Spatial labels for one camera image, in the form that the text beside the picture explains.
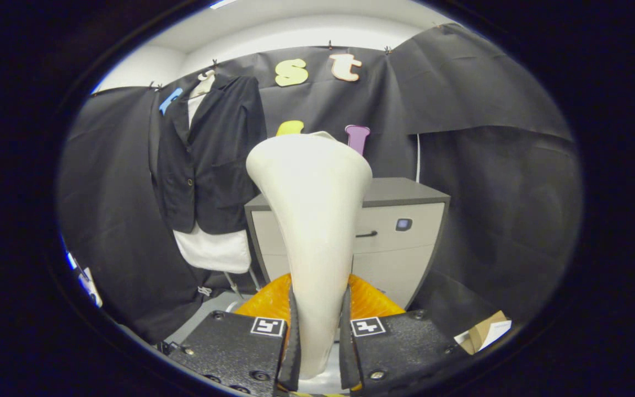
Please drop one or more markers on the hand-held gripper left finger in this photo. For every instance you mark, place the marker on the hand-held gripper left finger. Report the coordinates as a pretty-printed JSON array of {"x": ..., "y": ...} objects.
[{"x": 292, "y": 358}]

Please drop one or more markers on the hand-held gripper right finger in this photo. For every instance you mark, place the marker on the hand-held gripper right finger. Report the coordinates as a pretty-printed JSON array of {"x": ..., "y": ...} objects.
[{"x": 346, "y": 358}]

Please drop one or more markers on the white garment steamer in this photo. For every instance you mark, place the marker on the white garment steamer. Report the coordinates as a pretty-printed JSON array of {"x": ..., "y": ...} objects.
[{"x": 312, "y": 220}]

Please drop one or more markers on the black suit jacket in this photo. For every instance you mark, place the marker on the black suit jacket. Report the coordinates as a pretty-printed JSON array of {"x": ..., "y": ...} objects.
[{"x": 218, "y": 165}]

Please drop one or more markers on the beige clothes hanger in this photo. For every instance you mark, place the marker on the beige clothes hanger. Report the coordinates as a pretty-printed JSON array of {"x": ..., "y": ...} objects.
[{"x": 204, "y": 85}]

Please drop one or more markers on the metal stand legs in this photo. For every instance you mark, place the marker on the metal stand legs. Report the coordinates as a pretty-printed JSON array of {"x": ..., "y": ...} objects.
[{"x": 231, "y": 284}]

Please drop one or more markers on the grey beige cabinet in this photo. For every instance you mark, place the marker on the grey beige cabinet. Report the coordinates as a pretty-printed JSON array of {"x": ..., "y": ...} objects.
[{"x": 400, "y": 259}]

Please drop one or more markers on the brown cardboard box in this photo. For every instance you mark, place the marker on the brown cardboard box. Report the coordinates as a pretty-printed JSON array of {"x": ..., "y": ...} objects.
[{"x": 483, "y": 331}]

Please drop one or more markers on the black backdrop cloth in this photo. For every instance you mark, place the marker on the black backdrop cloth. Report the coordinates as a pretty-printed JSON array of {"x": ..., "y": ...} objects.
[{"x": 488, "y": 220}]

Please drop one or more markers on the white and blue object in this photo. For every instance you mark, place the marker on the white and blue object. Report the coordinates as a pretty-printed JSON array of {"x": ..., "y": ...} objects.
[{"x": 90, "y": 289}]

